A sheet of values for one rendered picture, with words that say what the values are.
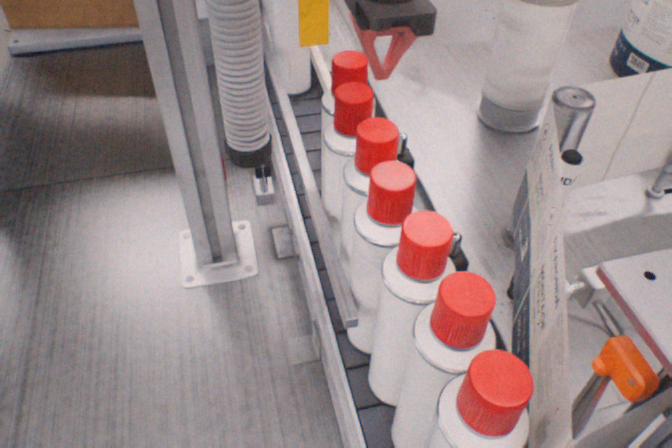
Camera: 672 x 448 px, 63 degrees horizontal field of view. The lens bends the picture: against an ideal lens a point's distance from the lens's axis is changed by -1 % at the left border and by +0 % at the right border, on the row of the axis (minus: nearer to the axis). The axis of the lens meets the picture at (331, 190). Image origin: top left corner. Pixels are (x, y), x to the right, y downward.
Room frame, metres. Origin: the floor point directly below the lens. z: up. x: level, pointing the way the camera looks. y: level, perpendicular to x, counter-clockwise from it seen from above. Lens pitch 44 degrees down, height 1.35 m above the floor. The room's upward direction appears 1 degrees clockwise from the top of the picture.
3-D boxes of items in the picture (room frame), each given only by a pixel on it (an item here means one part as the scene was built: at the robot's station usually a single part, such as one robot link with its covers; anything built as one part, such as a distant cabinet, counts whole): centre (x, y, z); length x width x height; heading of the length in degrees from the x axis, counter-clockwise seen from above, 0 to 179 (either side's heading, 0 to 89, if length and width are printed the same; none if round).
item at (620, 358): (0.14, -0.15, 1.08); 0.03 x 0.02 x 0.02; 14
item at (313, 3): (0.50, 0.02, 1.09); 0.03 x 0.01 x 0.06; 104
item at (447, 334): (0.19, -0.08, 0.98); 0.05 x 0.05 x 0.20
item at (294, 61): (0.70, 0.06, 0.98); 0.05 x 0.05 x 0.20
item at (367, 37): (0.54, -0.05, 1.06); 0.07 x 0.07 x 0.09; 14
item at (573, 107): (0.41, -0.21, 0.97); 0.05 x 0.05 x 0.19
